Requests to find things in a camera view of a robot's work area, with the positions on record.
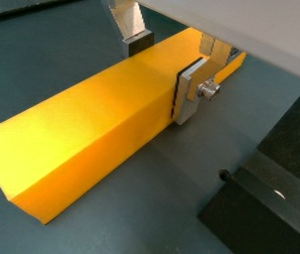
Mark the long yellow block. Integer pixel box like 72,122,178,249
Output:
0,27,248,226

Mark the black angle bracket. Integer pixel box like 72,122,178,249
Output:
200,97,300,254

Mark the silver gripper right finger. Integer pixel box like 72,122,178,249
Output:
172,34,232,125

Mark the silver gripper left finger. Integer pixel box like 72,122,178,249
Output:
107,0,154,58

